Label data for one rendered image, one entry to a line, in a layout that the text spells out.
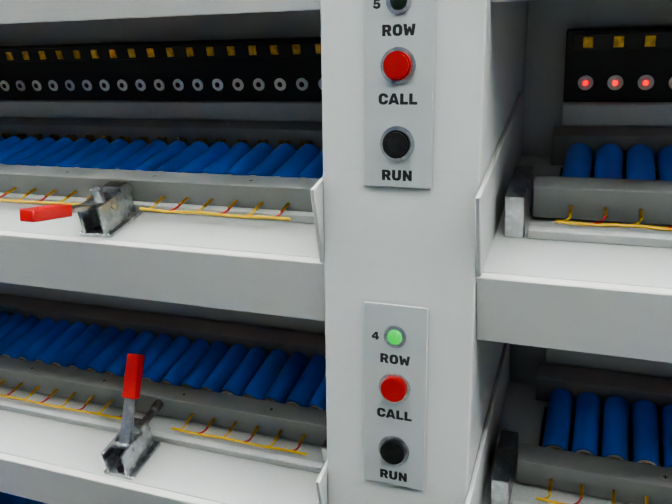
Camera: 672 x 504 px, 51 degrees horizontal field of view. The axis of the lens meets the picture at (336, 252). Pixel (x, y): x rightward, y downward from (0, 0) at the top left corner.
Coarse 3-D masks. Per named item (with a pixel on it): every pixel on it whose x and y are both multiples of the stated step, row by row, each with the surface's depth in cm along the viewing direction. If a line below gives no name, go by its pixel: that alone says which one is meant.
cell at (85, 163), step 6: (108, 144) 63; (114, 144) 62; (120, 144) 63; (126, 144) 63; (102, 150) 61; (108, 150) 61; (114, 150) 62; (90, 156) 60; (96, 156) 60; (102, 156) 60; (108, 156) 61; (84, 162) 59; (90, 162) 59; (96, 162) 60
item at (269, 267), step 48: (0, 240) 53; (48, 240) 51; (96, 240) 50; (144, 240) 49; (192, 240) 48; (240, 240) 48; (288, 240) 47; (96, 288) 52; (144, 288) 50; (192, 288) 49; (240, 288) 47; (288, 288) 46
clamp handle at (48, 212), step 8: (96, 192) 50; (96, 200) 51; (104, 200) 51; (24, 208) 45; (32, 208) 45; (40, 208) 45; (48, 208) 45; (56, 208) 46; (64, 208) 47; (72, 208) 48; (80, 208) 48; (88, 208) 49; (24, 216) 44; (32, 216) 44; (40, 216) 45; (48, 216) 45; (56, 216) 46; (64, 216) 47
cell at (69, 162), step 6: (102, 138) 64; (90, 144) 63; (96, 144) 63; (102, 144) 63; (78, 150) 62; (84, 150) 62; (90, 150) 62; (96, 150) 63; (72, 156) 61; (78, 156) 61; (84, 156) 61; (60, 162) 60; (66, 162) 60; (72, 162) 60; (78, 162) 60
